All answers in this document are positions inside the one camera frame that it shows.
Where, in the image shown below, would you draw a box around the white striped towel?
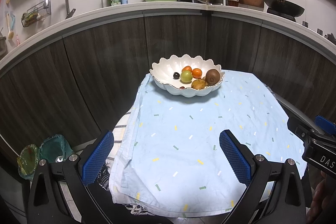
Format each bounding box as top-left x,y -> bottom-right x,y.
97,109 -> 150,215

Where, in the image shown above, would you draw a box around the green apple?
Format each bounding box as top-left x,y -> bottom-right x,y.
180,70 -> 193,83

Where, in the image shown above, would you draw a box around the teal plastic bag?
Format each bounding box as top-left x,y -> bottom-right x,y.
39,134 -> 75,163

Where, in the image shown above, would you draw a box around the dish brush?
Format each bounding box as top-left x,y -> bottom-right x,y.
6,14 -> 16,42

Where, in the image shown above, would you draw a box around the white scalloped bowl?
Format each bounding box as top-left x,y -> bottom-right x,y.
149,54 -> 225,98

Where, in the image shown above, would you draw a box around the steel pot with lid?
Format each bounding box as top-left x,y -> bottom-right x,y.
194,0 -> 227,5

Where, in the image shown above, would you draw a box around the wire sink basket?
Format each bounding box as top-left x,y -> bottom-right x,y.
21,2 -> 52,28

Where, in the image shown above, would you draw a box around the person's right hand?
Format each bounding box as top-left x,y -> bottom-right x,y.
308,173 -> 336,216

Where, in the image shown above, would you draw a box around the light blue patterned cloth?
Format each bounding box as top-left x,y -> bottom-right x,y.
109,70 -> 309,215

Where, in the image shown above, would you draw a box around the black gas stove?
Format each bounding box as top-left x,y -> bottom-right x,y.
266,8 -> 297,22

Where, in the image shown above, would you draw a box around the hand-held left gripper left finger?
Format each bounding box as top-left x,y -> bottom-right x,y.
27,130 -> 114,224

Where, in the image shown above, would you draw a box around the black wok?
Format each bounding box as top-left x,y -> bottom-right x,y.
262,0 -> 305,18

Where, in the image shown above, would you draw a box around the brown kiwi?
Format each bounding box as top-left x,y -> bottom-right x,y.
205,69 -> 220,84

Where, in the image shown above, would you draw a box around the yellow brown mango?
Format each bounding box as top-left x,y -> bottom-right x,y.
191,79 -> 206,90

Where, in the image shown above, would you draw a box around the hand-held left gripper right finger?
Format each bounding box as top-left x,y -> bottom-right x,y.
219,129 -> 307,224

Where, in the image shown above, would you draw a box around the dark wood kitchen counter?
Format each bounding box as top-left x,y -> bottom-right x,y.
0,1 -> 336,188

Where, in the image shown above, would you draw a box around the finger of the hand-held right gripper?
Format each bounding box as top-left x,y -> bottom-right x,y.
315,115 -> 336,135
287,116 -> 314,144

